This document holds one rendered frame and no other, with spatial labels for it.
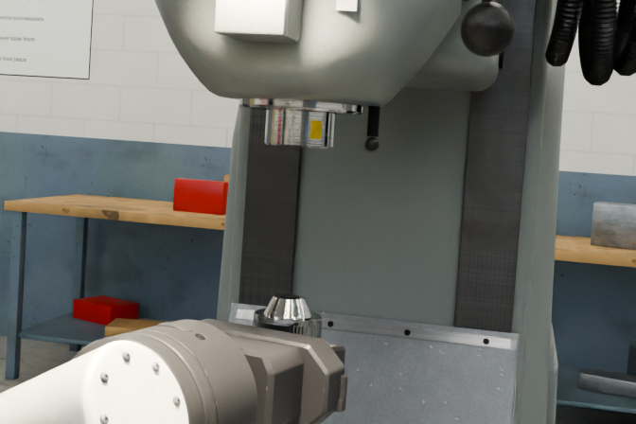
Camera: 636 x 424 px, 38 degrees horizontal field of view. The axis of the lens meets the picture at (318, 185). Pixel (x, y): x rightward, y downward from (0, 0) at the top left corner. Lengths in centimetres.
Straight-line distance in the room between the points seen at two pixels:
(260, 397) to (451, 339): 47
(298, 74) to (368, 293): 50
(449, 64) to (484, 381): 39
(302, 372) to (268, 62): 19
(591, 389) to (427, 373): 342
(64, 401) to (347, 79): 25
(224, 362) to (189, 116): 466
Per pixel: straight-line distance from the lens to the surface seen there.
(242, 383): 51
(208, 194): 449
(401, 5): 54
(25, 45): 561
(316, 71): 54
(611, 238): 431
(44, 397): 42
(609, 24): 81
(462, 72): 72
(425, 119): 98
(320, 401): 57
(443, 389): 98
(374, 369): 99
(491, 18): 51
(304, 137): 60
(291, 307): 62
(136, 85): 527
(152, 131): 522
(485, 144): 97
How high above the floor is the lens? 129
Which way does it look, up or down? 3 degrees down
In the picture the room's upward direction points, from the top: 4 degrees clockwise
